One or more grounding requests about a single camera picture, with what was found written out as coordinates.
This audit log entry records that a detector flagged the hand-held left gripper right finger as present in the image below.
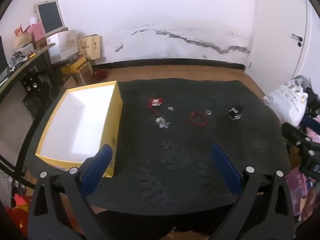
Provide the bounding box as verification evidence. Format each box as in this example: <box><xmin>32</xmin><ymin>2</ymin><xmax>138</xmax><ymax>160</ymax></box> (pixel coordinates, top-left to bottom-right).
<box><xmin>211</xmin><ymin>144</ymin><xmax>296</xmax><ymax>240</ymax></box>

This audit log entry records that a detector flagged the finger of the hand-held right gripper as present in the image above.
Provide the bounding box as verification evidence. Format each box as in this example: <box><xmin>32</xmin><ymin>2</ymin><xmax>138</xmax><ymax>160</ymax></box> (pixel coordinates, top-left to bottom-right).
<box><xmin>281</xmin><ymin>122</ymin><xmax>320</xmax><ymax>161</ymax></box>

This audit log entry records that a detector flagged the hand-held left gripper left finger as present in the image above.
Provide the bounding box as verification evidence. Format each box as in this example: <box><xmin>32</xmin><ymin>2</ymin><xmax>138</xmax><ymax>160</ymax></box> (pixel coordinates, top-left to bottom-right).
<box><xmin>27</xmin><ymin>144</ymin><xmax>114</xmax><ymax>240</ymax></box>

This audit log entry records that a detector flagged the yellow cardboard box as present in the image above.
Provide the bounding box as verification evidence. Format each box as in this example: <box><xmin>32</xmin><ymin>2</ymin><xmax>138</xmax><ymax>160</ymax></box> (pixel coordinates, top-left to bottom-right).
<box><xmin>35</xmin><ymin>81</ymin><xmax>123</xmax><ymax>178</ymax></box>

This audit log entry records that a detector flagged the red bead bracelet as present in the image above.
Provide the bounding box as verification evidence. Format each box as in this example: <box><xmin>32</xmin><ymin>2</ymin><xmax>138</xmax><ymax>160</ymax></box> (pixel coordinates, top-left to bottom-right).
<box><xmin>189</xmin><ymin>111</ymin><xmax>208</xmax><ymax>127</ymax></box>

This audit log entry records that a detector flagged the silver chain bracelet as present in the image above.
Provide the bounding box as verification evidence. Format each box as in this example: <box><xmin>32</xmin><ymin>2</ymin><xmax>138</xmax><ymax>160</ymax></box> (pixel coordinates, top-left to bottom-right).
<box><xmin>155</xmin><ymin>116</ymin><xmax>172</xmax><ymax>128</ymax></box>

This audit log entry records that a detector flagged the person's right hand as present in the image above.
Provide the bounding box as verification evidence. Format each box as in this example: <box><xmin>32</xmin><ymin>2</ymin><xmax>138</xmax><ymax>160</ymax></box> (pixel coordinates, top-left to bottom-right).
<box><xmin>301</xmin><ymin>186</ymin><xmax>320</xmax><ymax>222</ymax></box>

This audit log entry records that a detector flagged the pink printed bag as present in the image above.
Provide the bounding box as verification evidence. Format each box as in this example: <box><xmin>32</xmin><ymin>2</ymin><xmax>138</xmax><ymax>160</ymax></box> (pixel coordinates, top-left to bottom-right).
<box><xmin>285</xmin><ymin>167</ymin><xmax>310</xmax><ymax>220</ymax></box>

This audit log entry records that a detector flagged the dark clothes pile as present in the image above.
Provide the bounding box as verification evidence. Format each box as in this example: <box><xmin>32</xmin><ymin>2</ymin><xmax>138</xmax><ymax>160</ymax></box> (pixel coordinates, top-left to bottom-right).
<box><xmin>300</xmin><ymin>85</ymin><xmax>320</xmax><ymax>130</ymax></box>

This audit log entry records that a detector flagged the white plastic bag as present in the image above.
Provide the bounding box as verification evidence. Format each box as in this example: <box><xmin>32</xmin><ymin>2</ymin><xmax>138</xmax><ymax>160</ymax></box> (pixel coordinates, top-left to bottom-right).
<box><xmin>263</xmin><ymin>76</ymin><xmax>310</xmax><ymax>128</ymax></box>

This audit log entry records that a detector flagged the dark patterned table mat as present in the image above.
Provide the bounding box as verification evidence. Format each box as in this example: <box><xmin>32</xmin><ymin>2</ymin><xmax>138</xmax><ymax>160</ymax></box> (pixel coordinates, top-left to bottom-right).
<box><xmin>25</xmin><ymin>79</ymin><xmax>292</xmax><ymax>215</ymax></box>

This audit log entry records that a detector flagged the red bag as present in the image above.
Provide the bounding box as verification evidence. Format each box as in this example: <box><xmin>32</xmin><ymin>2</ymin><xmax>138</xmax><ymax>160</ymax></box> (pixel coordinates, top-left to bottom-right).
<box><xmin>5</xmin><ymin>192</ymin><xmax>32</xmax><ymax>238</ymax></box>

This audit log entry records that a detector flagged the wooden stool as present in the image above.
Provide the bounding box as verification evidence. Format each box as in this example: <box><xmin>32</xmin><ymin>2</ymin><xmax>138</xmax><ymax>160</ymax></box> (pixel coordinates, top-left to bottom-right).
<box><xmin>70</xmin><ymin>62</ymin><xmax>93</xmax><ymax>84</ymax></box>

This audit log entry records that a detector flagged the white door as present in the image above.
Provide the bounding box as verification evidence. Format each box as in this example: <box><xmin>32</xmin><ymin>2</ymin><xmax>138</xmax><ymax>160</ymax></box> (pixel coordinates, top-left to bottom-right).
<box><xmin>250</xmin><ymin>0</ymin><xmax>309</xmax><ymax>93</ymax></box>

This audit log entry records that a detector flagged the flat yellow box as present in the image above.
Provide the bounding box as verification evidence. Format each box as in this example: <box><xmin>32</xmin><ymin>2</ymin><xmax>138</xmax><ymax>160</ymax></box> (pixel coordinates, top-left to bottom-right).
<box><xmin>61</xmin><ymin>56</ymin><xmax>88</xmax><ymax>75</ymax></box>

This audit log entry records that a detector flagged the black speaker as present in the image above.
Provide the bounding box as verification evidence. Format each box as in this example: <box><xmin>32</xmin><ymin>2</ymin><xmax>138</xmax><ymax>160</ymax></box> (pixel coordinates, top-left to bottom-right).
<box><xmin>21</xmin><ymin>72</ymin><xmax>42</xmax><ymax>94</ymax></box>

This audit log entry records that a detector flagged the white paper bag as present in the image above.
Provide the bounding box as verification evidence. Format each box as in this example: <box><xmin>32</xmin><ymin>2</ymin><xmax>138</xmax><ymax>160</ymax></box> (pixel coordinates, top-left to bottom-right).
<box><xmin>46</xmin><ymin>29</ymin><xmax>78</xmax><ymax>64</ymax></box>

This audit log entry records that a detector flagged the black desk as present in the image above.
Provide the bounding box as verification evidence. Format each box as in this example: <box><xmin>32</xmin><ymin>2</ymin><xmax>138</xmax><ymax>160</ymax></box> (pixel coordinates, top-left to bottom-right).
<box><xmin>0</xmin><ymin>45</ymin><xmax>55</xmax><ymax>105</ymax></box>

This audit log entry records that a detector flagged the desk clutter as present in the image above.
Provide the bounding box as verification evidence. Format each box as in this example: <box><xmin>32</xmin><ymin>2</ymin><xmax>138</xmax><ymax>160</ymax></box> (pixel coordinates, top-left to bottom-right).
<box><xmin>9</xmin><ymin>50</ymin><xmax>33</xmax><ymax>68</ymax></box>

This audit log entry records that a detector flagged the small cardboard box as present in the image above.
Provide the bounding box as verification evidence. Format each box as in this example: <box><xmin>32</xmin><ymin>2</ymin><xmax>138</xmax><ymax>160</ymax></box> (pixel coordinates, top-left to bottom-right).
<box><xmin>34</xmin><ymin>39</ymin><xmax>55</xmax><ymax>50</ymax></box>

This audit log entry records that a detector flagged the black screen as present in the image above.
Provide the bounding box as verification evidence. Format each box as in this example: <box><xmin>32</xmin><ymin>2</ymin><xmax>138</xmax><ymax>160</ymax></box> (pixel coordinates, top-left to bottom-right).
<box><xmin>0</xmin><ymin>36</ymin><xmax>8</xmax><ymax>74</ymax></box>

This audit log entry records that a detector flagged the pink box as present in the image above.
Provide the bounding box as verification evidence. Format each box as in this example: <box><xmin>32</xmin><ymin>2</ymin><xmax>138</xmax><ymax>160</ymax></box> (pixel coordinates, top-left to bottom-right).
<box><xmin>26</xmin><ymin>22</ymin><xmax>47</xmax><ymax>43</ymax></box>

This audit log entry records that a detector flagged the beige crt monitor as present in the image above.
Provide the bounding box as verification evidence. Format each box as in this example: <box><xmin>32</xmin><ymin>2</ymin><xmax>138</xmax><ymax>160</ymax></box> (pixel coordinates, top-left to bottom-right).
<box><xmin>34</xmin><ymin>0</ymin><xmax>66</xmax><ymax>37</ymax></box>

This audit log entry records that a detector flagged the black door handle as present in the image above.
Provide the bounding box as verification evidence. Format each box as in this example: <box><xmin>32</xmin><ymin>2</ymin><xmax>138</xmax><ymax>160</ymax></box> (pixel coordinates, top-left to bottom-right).
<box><xmin>291</xmin><ymin>33</ymin><xmax>303</xmax><ymax>47</ymax></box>

